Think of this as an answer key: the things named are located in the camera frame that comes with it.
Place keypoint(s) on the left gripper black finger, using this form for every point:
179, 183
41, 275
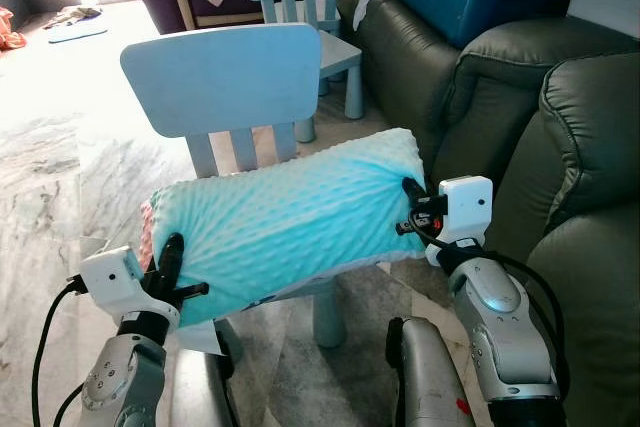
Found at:
172, 262

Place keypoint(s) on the teal dotted plush pillow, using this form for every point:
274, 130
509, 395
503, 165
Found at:
290, 217

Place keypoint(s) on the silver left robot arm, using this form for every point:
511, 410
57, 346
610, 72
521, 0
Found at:
120, 387

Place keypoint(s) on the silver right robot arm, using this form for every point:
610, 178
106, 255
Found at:
495, 327

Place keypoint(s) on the dark green leather sofa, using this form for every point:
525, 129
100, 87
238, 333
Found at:
580, 147

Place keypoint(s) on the silver left robot leg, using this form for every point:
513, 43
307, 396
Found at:
200, 392

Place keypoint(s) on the silver robot leg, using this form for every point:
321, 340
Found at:
430, 377
200, 392

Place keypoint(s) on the silver right robot leg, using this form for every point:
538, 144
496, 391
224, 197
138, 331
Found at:
430, 377

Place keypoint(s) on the white flat cloth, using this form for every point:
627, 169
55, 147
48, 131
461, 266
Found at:
78, 34

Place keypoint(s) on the dark crumpled cloth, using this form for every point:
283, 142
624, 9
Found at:
75, 17

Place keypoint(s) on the orange cloth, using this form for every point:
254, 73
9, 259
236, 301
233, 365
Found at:
8, 29

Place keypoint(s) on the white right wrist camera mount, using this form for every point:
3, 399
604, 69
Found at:
465, 207

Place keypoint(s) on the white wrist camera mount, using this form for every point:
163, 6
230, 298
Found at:
110, 277
465, 207

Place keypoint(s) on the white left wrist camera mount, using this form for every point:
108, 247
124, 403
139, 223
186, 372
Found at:
110, 277

